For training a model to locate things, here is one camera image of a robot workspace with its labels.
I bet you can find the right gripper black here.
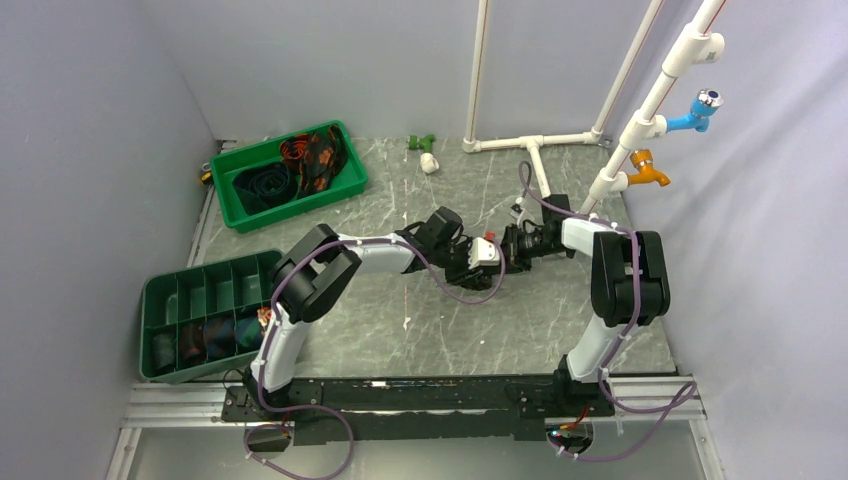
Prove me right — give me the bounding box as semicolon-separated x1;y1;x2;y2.
483;224;570;276

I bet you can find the brown patterned necktie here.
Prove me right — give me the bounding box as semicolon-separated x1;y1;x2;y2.
464;267;500;291

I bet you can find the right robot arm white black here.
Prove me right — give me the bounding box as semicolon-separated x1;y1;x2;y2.
501;203;671;415

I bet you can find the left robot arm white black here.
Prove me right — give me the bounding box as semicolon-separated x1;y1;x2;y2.
244;207;509;420

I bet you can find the white pipe fitting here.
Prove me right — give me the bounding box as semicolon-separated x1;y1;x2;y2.
420;152;440;175

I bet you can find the green pipe fitting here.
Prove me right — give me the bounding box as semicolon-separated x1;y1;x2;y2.
408;134;436;153

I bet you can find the orange faucet tap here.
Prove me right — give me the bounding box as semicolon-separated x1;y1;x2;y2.
628;149;671;187

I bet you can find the orange black tie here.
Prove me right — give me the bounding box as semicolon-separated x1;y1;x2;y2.
279;124;349;198

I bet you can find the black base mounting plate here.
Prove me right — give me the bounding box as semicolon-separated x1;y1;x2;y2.
221;372;615;446

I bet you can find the dark teal tie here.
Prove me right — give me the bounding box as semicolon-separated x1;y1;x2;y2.
232;162;306;216

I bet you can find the rolled colourful floral tie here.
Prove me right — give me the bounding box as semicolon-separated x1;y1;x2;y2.
257;306;273;330

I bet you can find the rolled dark green tie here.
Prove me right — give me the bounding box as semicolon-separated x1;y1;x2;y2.
234;317;264;352

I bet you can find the blue faucet tap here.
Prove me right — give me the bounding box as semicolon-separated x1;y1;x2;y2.
666;89;724;133

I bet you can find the green open tray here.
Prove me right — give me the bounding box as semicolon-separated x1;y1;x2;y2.
210;121;368;233

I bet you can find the rolled navy plaid tie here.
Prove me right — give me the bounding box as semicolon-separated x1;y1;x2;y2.
202;317;236;361

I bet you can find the green compartment organizer tray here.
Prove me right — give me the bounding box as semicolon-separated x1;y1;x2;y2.
139;249;282;384

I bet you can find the rolled dark red tie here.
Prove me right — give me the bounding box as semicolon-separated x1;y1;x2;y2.
178;323;206;367

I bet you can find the rolled black tie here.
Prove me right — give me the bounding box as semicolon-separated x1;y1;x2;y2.
151;333;176;374

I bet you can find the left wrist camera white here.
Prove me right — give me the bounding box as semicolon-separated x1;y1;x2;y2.
468;232;501;269

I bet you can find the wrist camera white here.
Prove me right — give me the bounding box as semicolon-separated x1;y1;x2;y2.
468;232;501;269
510;196;531;226

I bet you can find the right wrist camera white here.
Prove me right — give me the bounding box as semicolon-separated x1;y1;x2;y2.
510;196;531;226

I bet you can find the aluminium rail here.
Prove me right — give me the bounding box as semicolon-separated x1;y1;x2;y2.
123;377;687;428

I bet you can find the white pvc pipe frame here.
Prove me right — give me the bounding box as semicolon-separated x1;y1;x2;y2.
462;1;726;214

